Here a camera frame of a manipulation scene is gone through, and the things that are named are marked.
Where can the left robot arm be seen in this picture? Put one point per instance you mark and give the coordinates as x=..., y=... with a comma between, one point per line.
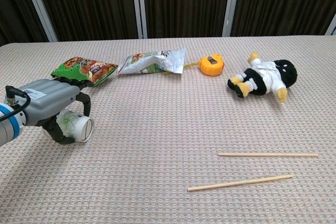
x=8, y=129

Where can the black white plush toy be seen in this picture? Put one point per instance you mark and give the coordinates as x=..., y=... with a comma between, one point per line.
x=262, y=79

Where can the beige woven tablecloth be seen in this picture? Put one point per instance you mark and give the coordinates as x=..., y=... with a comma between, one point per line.
x=157, y=129

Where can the left black grey robot hand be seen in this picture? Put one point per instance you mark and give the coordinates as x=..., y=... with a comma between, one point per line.
x=47, y=95

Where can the white paper cup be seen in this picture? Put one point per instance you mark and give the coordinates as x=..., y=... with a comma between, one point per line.
x=78, y=128

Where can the aluminium partition post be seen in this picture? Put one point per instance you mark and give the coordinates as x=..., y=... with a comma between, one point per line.
x=231, y=6
x=332, y=27
x=136, y=6
x=39, y=6

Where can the wooden chopstick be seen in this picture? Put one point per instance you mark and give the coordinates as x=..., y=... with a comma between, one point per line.
x=240, y=182
x=267, y=154

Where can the green snack bag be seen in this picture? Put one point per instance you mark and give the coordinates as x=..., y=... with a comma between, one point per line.
x=84, y=69

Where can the black fabric partition panel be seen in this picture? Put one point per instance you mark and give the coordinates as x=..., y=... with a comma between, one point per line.
x=86, y=3
x=13, y=6
x=283, y=1
x=183, y=3

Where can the yellow tape measure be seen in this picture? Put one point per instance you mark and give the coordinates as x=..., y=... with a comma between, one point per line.
x=211, y=66

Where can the white silver snack bag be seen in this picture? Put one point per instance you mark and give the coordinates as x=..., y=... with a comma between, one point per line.
x=147, y=62

